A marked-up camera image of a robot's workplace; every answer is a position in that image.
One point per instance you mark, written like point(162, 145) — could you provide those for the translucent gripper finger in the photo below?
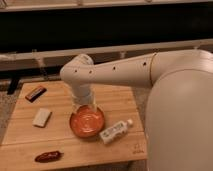
point(75, 104)
point(94, 104)

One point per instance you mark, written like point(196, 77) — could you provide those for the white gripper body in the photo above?
point(82, 93)

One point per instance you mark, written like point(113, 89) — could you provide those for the orange ceramic bowl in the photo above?
point(87, 123)

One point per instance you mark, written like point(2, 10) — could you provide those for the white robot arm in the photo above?
point(179, 112)

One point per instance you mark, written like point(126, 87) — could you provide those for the white sponge block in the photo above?
point(41, 117)

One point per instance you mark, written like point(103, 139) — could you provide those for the black brown rectangular bar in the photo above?
point(35, 93)

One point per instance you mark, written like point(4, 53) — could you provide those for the white plastic bottle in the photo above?
point(117, 130)

